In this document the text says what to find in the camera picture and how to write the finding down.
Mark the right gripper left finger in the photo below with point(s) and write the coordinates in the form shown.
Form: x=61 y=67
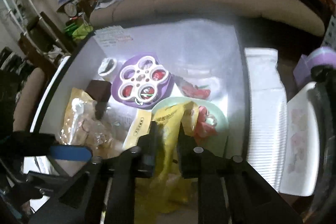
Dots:
x=102 y=191

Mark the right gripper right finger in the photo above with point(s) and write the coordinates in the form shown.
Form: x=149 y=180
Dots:
x=230 y=190

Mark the yellow snack packet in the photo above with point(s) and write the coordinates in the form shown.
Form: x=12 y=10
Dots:
x=166 y=191

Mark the green plate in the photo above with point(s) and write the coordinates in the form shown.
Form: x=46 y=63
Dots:
x=211 y=130

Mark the white appliance with remote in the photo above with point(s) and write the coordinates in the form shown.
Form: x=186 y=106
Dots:
x=310 y=127

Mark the purple flower tray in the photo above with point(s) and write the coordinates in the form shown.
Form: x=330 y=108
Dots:
x=142 y=82

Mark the black storage box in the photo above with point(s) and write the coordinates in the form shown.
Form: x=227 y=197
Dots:
x=175 y=59

